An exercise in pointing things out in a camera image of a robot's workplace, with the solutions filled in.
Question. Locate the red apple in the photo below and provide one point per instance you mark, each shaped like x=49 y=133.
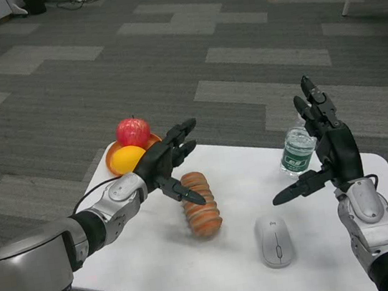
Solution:
x=132 y=132

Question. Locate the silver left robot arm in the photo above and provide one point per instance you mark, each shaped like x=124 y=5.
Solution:
x=32 y=255

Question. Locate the clear water bottle green label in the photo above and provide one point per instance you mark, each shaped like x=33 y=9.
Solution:
x=297 y=160

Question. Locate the yellow orange fruit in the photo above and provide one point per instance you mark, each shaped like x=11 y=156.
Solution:
x=127 y=160

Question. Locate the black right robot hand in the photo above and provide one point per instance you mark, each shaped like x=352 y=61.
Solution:
x=340 y=154

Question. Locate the black round bin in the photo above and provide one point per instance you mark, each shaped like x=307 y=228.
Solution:
x=36 y=3

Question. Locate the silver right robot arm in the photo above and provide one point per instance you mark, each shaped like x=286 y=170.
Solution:
x=365 y=208

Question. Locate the white computer mouse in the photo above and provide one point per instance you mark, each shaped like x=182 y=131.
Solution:
x=276 y=242

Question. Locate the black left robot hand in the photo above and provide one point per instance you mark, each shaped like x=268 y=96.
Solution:
x=156 y=161

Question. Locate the white rolling partition stand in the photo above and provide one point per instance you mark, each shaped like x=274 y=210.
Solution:
x=17 y=6

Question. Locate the long ridged bread roll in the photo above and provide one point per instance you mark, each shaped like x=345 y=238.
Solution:
x=204 y=220

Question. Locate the orange plastic plate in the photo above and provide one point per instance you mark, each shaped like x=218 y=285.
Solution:
x=109 y=157

